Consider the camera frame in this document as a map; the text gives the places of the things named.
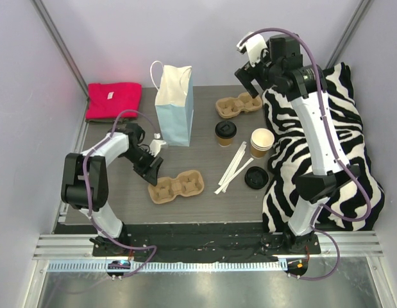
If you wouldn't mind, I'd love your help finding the zebra pattern blanket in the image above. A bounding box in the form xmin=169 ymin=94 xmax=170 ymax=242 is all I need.
xmin=262 ymin=62 xmax=385 ymax=232

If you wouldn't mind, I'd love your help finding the olive cloth under red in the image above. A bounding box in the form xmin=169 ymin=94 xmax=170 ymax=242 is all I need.
xmin=85 ymin=118 xmax=137 ymax=124

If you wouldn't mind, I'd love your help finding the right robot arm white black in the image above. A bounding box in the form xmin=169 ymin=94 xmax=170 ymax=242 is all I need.
xmin=235 ymin=28 xmax=360 ymax=253

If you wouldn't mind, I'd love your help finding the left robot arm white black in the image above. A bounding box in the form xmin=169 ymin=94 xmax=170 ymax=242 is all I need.
xmin=61 ymin=123 xmax=167 ymax=256

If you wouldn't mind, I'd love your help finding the corner metal post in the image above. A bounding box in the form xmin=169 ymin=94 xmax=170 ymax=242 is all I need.
xmin=325 ymin=0 xmax=374 ymax=69
xmin=29 ymin=0 xmax=89 ymax=94

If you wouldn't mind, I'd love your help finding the left corner metal post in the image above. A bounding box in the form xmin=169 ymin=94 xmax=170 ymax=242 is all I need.
xmin=29 ymin=0 xmax=89 ymax=94

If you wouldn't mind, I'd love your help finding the white wrapped straw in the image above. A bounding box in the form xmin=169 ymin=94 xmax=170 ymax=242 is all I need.
xmin=219 ymin=146 xmax=247 ymax=190
xmin=214 ymin=158 xmax=254 ymax=194
xmin=217 ymin=141 xmax=248 ymax=186

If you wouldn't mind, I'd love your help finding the right corner metal post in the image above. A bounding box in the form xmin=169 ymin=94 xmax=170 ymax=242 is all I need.
xmin=325 ymin=0 xmax=374 ymax=69

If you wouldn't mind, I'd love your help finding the black coffee cup lid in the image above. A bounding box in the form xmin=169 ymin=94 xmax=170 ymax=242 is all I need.
xmin=215 ymin=120 xmax=237 ymax=139

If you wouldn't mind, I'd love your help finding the red folded cloth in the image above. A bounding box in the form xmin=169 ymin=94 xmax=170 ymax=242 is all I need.
xmin=85 ymin=82 xmax=142 ymax=121

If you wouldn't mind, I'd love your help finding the light blue paper bag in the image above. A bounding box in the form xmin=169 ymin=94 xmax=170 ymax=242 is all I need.
xmin=149 ymin=60 xmax=194 ymax=147

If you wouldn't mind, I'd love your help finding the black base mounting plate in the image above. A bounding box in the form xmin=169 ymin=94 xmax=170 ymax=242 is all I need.
xmin=53 ymin=223 xmax=321 ymax=262

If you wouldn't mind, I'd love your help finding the stack of paper cups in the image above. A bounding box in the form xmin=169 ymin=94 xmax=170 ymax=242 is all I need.
xmin=250 ymin=128 xmax=275 ymax=158

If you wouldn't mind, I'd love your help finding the brown paper coffee cup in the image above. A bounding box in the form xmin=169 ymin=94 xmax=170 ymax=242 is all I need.
xmin=216 ymin=134 xmax=234 ymax=147

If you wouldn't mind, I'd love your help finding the aluminium frame rail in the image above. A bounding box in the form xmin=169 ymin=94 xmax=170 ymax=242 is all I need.
xmin=33 ymin=231 xmax=384 ymax=260

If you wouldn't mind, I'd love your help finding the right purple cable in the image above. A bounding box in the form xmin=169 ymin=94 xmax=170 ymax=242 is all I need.
xmin=241 ymin=27 xmax=372 ymax=282

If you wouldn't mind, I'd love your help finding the white slotted cable duct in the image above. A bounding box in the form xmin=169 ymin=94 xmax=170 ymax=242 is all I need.
xmin=47 ymin=259 xmax=287 ymax=273

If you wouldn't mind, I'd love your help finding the stack of black lids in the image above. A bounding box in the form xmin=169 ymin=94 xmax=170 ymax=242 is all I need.
xmin=244 ymin=166 xmax=269 ymax=190

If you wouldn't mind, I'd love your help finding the brown cardboard cup carrier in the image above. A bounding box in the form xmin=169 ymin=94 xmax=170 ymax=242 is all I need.
xmin=215 ymin=92 xmax=263 ymax=119

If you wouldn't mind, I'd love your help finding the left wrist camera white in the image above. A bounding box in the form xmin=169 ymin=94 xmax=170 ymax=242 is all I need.
xmin=149 ymin=133 xmax=169 ymax=157

